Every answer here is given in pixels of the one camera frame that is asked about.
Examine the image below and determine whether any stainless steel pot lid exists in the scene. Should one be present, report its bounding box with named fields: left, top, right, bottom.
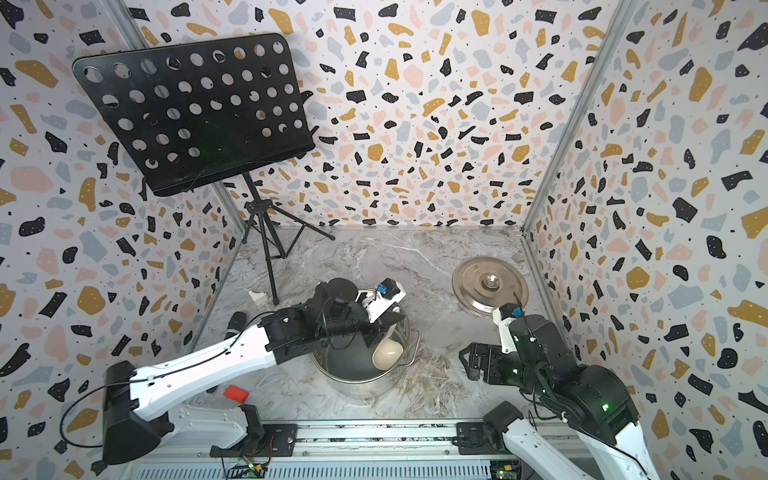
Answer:
left=452, top=256, right=529, bottom=317

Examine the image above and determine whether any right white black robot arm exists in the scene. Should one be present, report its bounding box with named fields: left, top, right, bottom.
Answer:
left=454, top=303, right=659, bottom=479

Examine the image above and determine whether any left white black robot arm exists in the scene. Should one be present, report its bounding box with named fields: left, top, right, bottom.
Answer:
left=97, top=278, right=405, bottom=466

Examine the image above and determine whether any small white object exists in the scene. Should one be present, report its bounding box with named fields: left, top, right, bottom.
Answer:
left=248, top=291, right=270, bottom=308

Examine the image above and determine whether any right green circuit board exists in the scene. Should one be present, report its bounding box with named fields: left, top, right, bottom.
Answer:
left=490, top=460, right=521, bottom=480

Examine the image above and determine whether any green circuit board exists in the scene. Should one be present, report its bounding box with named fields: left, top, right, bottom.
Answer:
left=224, top=457, right=269, bottom=479
left=490, top=460, right=521, bottom=480

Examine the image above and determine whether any black cylindrical marker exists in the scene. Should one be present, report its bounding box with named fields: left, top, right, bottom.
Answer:
left=225, top=311, right=248, bottom=339

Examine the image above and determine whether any red block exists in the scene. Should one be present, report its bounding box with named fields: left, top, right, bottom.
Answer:
left=224, top=385, right=249, bottom=404

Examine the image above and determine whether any left green circuit board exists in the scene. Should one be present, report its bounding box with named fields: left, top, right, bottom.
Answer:
left=224, top=457, right=269, bottom=479

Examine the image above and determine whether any black perforated music stand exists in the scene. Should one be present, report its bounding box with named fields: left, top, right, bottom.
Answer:
left=71, top=32, right=336, bottom=305

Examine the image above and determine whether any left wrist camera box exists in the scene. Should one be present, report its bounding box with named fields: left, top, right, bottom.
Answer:
left=357, top=278, right=406, bottom=323

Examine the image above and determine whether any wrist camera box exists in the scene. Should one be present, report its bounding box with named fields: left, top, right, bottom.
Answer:
left=492, top=303, right=522, bottom=355
left=357, top=278, right=406, bottom=323

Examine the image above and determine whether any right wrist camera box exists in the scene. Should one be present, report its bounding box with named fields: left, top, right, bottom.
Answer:
left=492, top=303, right=522, bottom=355

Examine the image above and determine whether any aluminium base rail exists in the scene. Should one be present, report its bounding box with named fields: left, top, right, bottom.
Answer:
left=114, top=419, right=539, bottom=479

